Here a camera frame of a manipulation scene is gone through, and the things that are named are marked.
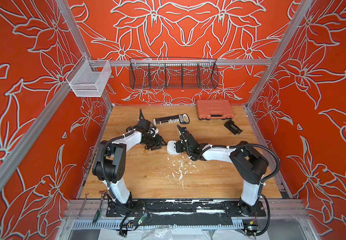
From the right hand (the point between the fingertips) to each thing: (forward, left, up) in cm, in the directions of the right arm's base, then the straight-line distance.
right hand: (175, 141), depth 93 cm
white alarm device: (-4, +2, -2) cm, 5 cm away
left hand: (-2, +7, +1) cm, 7 cm away
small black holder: (+15, -41, -3) cm, 44 cm away
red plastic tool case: (+31, -30, -2) cm, 44 cm away
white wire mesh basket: (+31, +56, +26) cm, 69 cm away
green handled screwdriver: (-39, +37, -4) cm, 54 cm away
